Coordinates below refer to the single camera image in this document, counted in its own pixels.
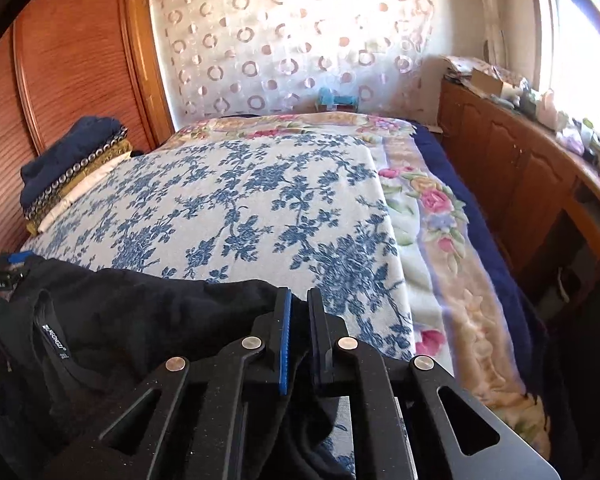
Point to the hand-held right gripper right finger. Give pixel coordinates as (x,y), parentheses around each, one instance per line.
(321,342)

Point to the blue floral bed sheet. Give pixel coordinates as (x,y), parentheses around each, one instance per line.
(230,210)

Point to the navy blue bedspread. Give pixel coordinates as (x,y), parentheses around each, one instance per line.
(480,210)

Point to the floral printed cloth pile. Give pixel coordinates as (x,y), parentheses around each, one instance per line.
(460,66)

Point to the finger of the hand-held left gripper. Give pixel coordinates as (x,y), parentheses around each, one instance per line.
(19,258)

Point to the black printed t-shirt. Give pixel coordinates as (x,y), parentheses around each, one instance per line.
(145,310)

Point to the wooden framed window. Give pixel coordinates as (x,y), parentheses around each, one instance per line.
(580,50)

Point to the sheer circle-patterned curtain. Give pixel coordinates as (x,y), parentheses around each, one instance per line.
(280,50)

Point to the teal toy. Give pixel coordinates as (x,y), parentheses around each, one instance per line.
(330,99)

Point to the pink bottle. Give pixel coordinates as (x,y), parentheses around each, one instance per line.
(547,110)

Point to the pink floral blanket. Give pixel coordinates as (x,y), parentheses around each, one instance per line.
(430,220)

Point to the white folded cloth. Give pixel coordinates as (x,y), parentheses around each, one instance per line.
(80,194)

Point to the cardboard box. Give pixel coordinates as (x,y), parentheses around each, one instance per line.
(485,84)

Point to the wooden side cabinet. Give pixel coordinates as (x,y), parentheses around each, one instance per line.
(505,160)

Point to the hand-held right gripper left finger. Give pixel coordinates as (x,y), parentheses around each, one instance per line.
(284,345)

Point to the navy folded garment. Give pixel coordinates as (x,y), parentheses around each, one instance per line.
(70,155)

